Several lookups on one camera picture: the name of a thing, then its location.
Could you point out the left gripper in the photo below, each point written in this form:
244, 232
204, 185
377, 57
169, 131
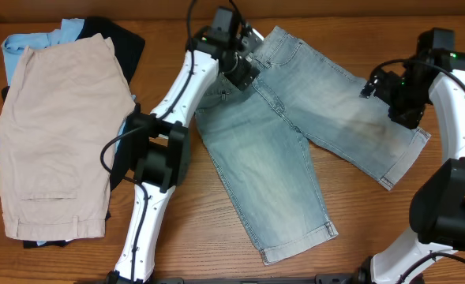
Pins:
242, 76

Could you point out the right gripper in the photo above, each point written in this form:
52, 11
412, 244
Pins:
410, 118

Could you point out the light blue denim shorts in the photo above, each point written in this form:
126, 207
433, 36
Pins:
259, 138

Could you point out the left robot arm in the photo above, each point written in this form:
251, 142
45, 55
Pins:
159, 142

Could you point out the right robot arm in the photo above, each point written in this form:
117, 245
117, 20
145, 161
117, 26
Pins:
434, 76

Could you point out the black garment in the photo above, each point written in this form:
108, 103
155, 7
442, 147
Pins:
128, 48

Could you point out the beige shorts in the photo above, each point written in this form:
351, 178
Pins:
58, 138

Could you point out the light blue shirt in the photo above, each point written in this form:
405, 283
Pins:
31, 43

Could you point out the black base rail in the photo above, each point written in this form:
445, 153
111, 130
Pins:
248, 281

